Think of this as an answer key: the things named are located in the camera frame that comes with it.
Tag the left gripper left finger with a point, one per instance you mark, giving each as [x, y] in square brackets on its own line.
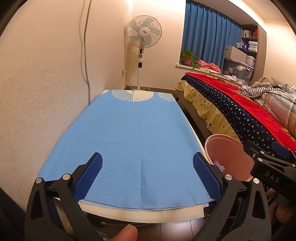
[42, 221]

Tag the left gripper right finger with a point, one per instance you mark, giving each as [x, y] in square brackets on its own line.
[241, 212]

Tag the right hand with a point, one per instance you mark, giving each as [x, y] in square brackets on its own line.
[280, 212]

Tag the left hand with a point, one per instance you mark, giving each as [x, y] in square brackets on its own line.
[129, 233]

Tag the pink plastic bucket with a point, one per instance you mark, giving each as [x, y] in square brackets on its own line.
[230, 154]

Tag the plaid quilt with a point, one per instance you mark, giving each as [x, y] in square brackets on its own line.
[280, 102]

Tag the beige star bed sheet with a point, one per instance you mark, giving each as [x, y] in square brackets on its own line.
[208, 118]

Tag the striped garment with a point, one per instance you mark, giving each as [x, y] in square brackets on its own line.
[254, 92]

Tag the red blanket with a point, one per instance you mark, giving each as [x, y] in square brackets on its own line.
[242, 104]

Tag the clear storage bin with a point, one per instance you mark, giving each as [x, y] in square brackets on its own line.
[242, 71]

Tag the pink clothes pile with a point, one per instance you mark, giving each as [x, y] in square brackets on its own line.
[210, 66]

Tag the blue patterned table mat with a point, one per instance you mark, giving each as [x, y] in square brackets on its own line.
[147, 148]

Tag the white storage box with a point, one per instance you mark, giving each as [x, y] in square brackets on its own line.
[234, 54]

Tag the wooden bookshelf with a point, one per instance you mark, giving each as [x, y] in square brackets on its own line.
[254, 44]

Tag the potted green plant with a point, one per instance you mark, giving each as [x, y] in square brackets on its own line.
[188, 58]

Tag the blue curtain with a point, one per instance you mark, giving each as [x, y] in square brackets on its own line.
[208, 32]

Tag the white standing fan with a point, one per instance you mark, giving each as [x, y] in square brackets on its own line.
[142, 32]

